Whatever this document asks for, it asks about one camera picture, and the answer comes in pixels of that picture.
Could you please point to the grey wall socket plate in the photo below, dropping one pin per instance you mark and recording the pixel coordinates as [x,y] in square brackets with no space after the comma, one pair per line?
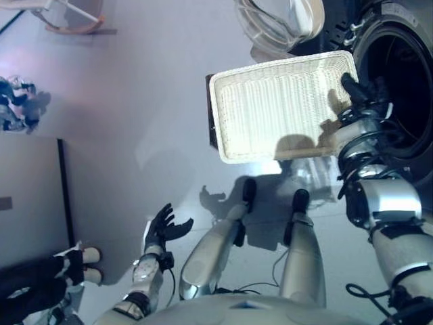
[6,203]

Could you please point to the silver robot torso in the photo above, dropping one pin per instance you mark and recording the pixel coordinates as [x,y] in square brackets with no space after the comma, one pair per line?
[243,311]

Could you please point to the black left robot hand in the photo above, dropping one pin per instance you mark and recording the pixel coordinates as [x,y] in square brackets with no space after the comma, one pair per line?
[162,230]

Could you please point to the silver right robot leg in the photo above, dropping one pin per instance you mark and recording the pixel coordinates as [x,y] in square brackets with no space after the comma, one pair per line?
[302,257]

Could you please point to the dark brown stool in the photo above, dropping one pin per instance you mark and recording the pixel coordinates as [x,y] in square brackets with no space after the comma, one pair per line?
[213,128]

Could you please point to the idle silver humanoid robot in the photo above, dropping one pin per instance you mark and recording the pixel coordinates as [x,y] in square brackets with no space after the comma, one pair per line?
[17,105]

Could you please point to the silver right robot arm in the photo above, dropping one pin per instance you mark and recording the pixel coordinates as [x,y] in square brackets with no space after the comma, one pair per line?
[389,203]

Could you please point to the person in black trousers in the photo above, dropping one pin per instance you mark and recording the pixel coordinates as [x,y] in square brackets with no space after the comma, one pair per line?
[34,284]

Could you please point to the round glass washer door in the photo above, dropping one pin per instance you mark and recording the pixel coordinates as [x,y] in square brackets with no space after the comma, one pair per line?
[277,23]

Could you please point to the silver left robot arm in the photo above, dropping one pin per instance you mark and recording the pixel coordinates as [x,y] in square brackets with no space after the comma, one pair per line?
[147,274]

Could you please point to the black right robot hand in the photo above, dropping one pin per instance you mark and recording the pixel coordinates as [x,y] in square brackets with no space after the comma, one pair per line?
[365,98]

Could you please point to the grey front-load washing machine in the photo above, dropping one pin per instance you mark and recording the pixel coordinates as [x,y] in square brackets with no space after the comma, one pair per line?
[406,84]

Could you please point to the white wicker tray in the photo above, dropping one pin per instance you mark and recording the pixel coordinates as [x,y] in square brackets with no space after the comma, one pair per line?
[270,108]

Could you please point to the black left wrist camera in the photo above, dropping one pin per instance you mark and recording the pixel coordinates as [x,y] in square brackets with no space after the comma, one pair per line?
[167,261]

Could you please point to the white rocking chair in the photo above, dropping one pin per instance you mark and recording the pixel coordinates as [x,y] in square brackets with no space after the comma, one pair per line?
[84,28]

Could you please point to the black wall edge strip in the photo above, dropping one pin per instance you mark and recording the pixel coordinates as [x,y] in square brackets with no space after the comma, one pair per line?
[66,193]

